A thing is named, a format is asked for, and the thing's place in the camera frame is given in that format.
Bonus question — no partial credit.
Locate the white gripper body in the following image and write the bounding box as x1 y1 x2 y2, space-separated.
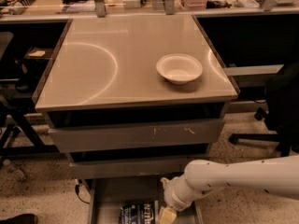
163 175 200 211

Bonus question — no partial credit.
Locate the blue chip bag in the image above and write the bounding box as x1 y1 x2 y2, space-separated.
118 201 159 224

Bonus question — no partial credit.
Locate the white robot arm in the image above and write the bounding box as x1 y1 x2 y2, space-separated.
158 156 299 224

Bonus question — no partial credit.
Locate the grey middle drawer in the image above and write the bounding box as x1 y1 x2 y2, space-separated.
69 154 207 179

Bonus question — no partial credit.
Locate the grey top drawer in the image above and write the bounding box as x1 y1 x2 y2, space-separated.
49 119 224 153

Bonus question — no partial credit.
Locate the grey open bottom drawer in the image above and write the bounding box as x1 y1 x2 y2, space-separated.
87 173 205 224

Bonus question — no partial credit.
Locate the grey drawer cabinet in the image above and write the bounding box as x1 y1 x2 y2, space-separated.
32 13 241 224

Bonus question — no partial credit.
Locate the white paper bowl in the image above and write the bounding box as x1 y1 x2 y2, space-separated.
156 53 203 85

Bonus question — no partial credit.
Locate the black office chair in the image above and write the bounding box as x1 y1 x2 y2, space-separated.
229 62 299 157

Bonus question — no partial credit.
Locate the black shoe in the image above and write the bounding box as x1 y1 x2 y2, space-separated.
0 214 38 224

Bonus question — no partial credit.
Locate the clear plastic bottle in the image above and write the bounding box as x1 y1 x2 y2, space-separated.
3 160 26 182

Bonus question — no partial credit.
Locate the long back workbench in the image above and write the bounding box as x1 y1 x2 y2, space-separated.
1 0 299 21

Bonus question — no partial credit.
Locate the black cable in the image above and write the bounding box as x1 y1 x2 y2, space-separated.
74 179 91 205

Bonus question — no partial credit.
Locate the black desk frame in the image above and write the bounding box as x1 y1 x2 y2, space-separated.
0 31 60 166

